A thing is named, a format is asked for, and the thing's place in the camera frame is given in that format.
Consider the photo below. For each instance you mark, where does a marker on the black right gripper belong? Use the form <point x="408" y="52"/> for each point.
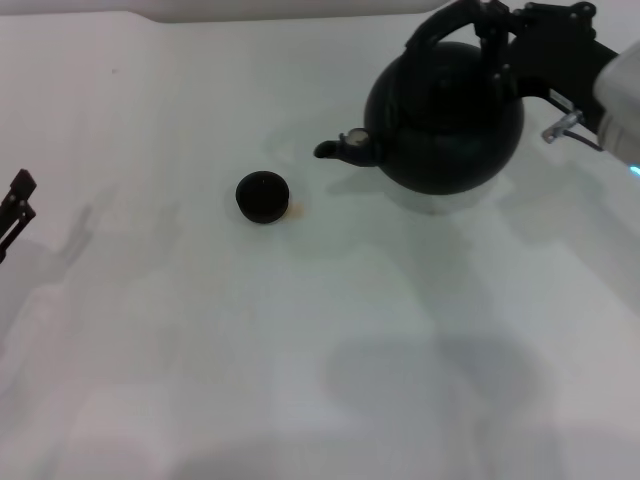
<point x="560" y="70"/>

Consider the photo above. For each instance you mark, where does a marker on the spilled tea puddle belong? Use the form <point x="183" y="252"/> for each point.
<point x="299" y="210"/>

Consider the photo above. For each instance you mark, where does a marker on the black round teapot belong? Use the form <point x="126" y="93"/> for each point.
<point x="445" y="125"/>

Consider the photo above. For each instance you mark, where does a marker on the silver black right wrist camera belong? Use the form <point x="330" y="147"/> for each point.
<point x="620" y="105"/>

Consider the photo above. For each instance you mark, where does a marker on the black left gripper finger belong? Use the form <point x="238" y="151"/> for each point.
<point x="15" y="210"/>

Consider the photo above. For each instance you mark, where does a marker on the small dark teacup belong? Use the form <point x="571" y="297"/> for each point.
<point x="262" y="197"/>

